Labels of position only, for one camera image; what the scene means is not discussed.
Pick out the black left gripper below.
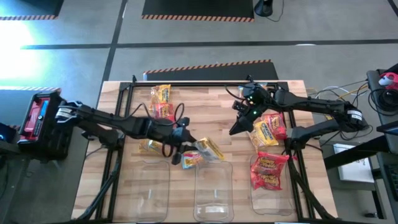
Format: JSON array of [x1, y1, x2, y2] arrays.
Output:
[[167, 124, 202, 166]]

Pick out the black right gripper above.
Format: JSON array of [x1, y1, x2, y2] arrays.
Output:
[[229, 104, 266, 136]]

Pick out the yellow Maruchan ramen packet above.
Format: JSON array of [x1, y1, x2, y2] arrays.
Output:
[[194, 137, 225, 162], [138, 139, 164, 156], [150, 83, 172, 105], [248, 120, 280, 153]]

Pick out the red Maruchan ramen packet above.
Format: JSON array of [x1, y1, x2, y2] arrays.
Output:
[[262, 112, 289, 141], [250, 169, 284, 191], [152, 102, 175, 123], [251, 151, 290, 175]]

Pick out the clear plastic bin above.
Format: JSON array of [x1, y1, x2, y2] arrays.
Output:
[[249, 153, 295, 217], [193, 160, 234, 223], [130, 159, 171, 222]]

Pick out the black hazard-striped floor mat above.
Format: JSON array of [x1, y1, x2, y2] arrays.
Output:
[[0, 0, 65, 21], [142, 58, 280, 82], [141, 0, 256, 23], [0, 86, 62, 128]]

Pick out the black desk bar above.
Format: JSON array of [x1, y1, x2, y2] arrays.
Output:
[[323, 133, 398, 170]]

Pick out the black round stand base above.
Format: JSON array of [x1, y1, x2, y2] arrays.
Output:
[[254, 0, 274, 17]]

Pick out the white paper sheet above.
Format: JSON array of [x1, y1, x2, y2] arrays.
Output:
[[332, 142, 376, 184]]

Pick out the red and black case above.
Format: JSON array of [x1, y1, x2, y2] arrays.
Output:
[[17, 91, 75, 162]]

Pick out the black side desk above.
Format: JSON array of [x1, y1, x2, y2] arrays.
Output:
[[366, 63, 398, 224]]

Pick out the red and white object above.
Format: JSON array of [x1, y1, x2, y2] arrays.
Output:
[[378, 72, 398, 91]]

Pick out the dark device with blue light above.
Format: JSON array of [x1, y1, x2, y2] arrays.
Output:
[[0, 122, 18, 153]]

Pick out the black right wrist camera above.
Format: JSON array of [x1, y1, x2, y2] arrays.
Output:
[[231, 98, 250, 112]]

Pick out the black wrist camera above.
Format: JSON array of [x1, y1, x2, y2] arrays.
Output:
[[231, 98, 250, 112], [177, 115, 191, 128]]

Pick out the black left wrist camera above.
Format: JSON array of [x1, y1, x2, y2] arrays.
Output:
[[177, 115, 191, 128]]

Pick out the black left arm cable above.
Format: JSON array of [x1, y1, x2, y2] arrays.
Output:
[[127, 101, 187, 126]]

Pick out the black metal table frame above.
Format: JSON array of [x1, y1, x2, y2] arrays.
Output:
[[74, 74, 338, 223]]

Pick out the white floor cable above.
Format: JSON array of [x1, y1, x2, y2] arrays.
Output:
[[306, 85, 349, 96]]

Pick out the yellow floor cable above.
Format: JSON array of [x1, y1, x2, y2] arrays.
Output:
[[337, 84, 370, 98]]

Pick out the thin black floor cable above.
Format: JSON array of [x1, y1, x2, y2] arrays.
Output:
[[266, 0, 285, 23]]

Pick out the coiled black cable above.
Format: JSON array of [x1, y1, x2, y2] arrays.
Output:
[[368, 88, 398, 118]]

